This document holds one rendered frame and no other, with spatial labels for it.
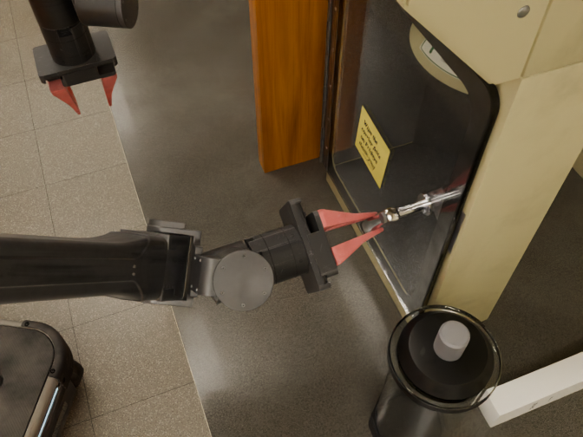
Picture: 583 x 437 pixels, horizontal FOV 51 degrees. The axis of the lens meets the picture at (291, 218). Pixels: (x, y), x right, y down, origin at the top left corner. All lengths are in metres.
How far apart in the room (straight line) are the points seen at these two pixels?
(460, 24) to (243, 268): 0.29
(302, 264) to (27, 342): 1.21
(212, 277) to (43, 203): 1.82
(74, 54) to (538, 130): 0.57
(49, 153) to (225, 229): 1.61
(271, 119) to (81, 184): 1.49
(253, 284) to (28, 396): 1.19
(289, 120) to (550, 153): 0.46
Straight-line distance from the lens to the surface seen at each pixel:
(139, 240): 0.58
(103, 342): 1.98
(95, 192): 2.32
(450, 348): 0.58
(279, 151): 1.00
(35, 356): 1.74
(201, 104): 1.15
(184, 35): 1.32
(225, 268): 0.56
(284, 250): 0.64
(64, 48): 0.86
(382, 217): 0.65
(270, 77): 0.89
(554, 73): 0.52
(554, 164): 0.64
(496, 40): 0.45
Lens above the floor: 1.72
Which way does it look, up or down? 54 degrees down
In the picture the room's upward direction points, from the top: straight up
